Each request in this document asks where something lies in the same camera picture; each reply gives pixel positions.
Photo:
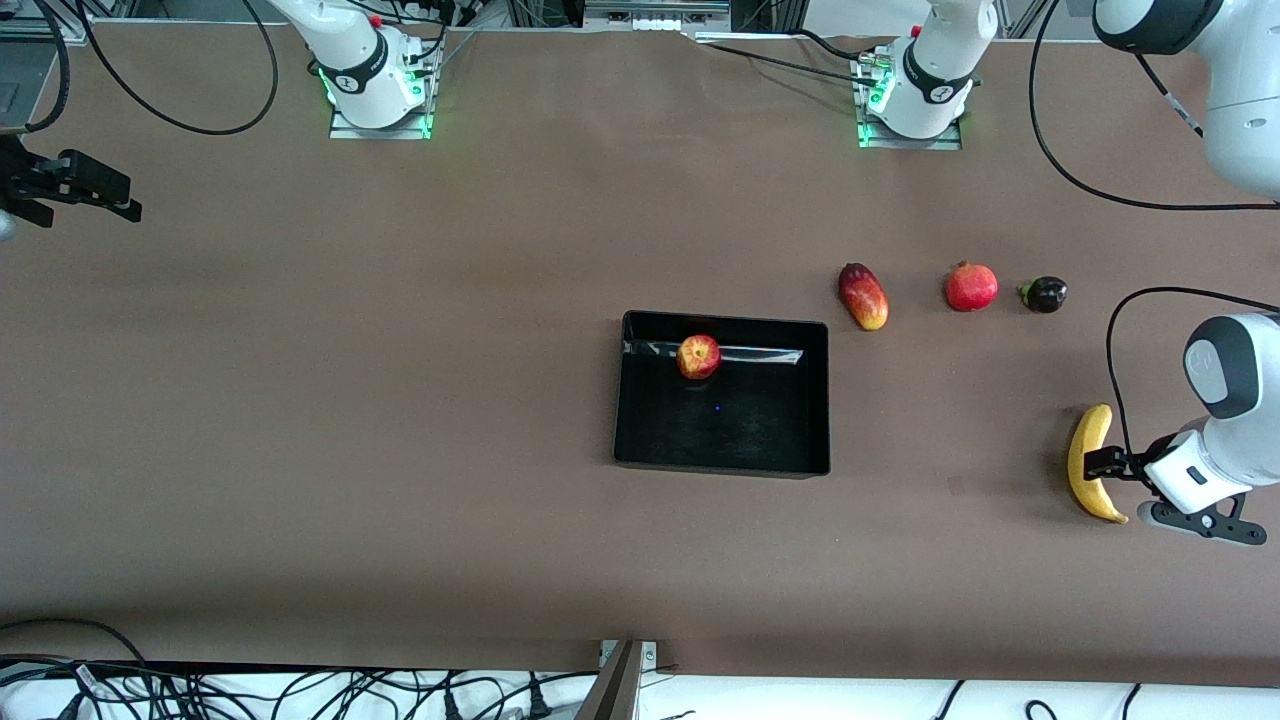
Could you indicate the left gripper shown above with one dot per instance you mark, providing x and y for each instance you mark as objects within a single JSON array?
[{"x": 1128, "y": 464}]

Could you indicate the yellow banana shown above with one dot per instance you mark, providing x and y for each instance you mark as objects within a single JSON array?
[{"x": 1082, "y": 490}]

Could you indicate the black rectangular plastic box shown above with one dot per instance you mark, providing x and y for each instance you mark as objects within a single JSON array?
[{"x": 740, "y": 430}]

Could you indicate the red yellow apple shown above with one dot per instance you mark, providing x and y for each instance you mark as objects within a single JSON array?
[{"x": 698, "y": 357}]

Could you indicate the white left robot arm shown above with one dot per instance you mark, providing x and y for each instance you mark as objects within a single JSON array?
[{"x": 940, "y": 60}]

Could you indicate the dark purple eggplant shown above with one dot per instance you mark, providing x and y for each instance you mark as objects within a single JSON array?
[{"x": 1045, "y": 295}]

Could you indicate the red pomegranate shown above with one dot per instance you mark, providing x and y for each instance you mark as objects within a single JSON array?
[{"x": 971, "y": 288}]

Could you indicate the red yellow mango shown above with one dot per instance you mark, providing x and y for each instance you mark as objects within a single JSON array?
[{"x": 863, "y": 296}]

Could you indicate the black power plug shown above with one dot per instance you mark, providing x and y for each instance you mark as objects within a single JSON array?
[
  {"x": 452, "y": 706},
  {"x": 540, "y": 700}
]

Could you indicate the silver table corner bracket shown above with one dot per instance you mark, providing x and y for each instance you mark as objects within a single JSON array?
[{"x": 78, "y": 30}]

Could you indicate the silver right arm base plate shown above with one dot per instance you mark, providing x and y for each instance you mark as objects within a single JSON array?
[{"x": 345, "y": 128}]

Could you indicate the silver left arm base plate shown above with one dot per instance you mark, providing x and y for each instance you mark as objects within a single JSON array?
[{"x": 950, "y": 140}]

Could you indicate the silver post mounting bracket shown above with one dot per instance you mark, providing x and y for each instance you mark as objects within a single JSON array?
[{"x": 650, "y": 655}]

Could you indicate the grey metal post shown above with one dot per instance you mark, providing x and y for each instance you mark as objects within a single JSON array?
[{"x": 610, "y": 690}]

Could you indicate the silver aluminium frame rail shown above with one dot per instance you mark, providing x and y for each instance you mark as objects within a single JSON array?
[{"x": 655, "y": 12}]

